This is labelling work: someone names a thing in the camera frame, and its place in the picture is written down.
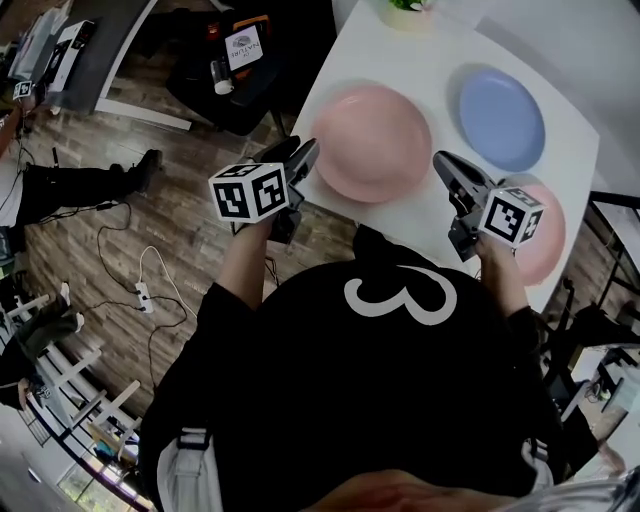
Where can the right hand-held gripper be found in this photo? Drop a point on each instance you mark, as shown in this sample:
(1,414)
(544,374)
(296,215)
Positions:
(510,215)

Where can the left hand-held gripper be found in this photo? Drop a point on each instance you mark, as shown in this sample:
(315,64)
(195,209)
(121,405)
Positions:
(247,197)

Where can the big blue plate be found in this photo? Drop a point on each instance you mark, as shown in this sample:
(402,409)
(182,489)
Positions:
(500,120)

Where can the big pink plate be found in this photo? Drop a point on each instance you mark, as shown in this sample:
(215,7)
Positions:
(370,145)
(547,250)

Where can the person's left forearm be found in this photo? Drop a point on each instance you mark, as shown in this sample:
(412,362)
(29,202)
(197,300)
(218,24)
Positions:
(247,270)

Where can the person's right forearm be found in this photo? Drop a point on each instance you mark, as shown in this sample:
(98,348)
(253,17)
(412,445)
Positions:
(500,280)

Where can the white printed card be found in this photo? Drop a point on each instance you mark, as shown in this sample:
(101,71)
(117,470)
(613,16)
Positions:
(243,47)

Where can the white table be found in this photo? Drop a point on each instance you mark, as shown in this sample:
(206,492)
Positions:
(425,60)

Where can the black office chair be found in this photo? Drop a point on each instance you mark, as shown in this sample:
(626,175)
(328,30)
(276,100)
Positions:
(200,75)

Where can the orange flat object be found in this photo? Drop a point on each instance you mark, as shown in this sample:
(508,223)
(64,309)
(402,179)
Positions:
(252,21)

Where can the small red object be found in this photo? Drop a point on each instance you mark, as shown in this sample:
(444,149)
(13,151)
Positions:
(214,30)

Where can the potted plant cream pot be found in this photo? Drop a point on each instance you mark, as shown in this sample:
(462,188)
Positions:
(405,17)

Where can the white power strip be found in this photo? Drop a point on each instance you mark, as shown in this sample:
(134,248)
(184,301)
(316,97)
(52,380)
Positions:
(144,295)

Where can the grey desk white legs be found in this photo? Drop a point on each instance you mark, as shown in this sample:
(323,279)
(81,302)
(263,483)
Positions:
(110,50)

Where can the white device box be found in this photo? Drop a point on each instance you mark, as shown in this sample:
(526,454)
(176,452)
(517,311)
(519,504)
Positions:
(70,55)

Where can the person's black shirt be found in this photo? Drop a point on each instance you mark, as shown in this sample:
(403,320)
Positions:
(350,400)

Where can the white metal rack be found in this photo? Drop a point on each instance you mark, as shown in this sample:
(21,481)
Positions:
(75,370)

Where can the person's face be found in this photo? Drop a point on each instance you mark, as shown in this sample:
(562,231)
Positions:
(400,492)

